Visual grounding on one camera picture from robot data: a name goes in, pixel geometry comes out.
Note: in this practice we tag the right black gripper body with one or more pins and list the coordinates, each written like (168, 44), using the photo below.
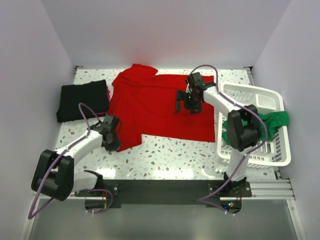
(190, 102)

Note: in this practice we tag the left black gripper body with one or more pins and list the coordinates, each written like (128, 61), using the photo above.
(114, 143)

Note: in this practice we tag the red t shirt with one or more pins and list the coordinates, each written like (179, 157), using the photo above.
(145, 102)

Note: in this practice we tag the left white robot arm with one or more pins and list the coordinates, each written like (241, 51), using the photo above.
(55, 170)

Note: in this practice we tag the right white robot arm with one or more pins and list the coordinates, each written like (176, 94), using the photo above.
(244, 126)

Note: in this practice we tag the folded black t shirt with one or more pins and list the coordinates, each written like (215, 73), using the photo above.
(93, 94)

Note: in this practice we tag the folded pink t shirt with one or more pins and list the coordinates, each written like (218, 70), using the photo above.
(108, 93)

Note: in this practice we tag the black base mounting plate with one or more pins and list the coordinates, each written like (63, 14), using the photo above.
(151, 192)

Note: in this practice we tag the green t shirt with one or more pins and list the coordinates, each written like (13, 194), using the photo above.
(273, 122)

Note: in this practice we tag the white plastic laundry basket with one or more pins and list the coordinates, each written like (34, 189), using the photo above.
(275, 152)

